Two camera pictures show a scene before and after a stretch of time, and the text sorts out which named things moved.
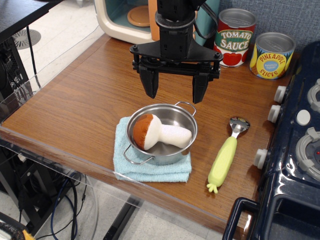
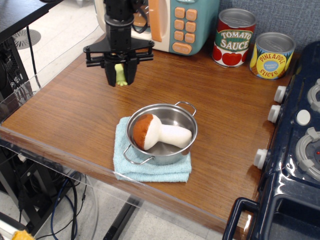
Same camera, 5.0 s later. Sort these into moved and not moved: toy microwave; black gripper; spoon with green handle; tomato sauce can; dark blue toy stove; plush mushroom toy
Moved: spoon with green handle; black gripper
Not moved: tomato sauce can; dark blue toy stove; plush mushroom toy; toy microwave
